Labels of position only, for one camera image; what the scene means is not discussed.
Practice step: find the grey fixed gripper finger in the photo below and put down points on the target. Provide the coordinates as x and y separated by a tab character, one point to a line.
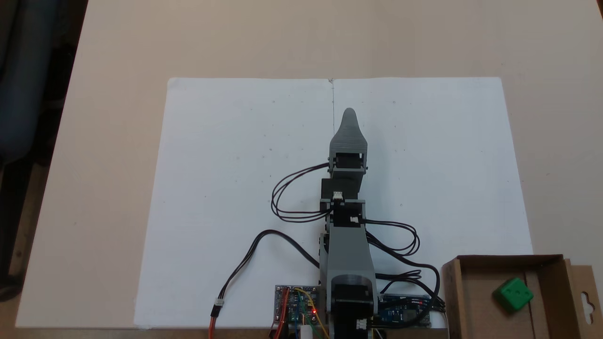
349	132

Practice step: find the green dice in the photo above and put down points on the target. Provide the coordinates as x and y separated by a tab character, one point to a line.
513	294

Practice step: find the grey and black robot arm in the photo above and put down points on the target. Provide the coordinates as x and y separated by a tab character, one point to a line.
346	249

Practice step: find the white paper sheet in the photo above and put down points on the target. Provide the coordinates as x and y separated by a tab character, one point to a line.
447	132
212	141

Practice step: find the grey-framed circuit board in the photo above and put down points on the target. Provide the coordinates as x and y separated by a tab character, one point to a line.
297	306

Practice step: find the blue circuit board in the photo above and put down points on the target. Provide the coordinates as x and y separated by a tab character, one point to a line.
405	315

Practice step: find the brown cardboard box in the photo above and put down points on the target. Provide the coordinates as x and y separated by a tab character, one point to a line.
476	301

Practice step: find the dark blue-grey chair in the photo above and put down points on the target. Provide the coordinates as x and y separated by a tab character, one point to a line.
23	94

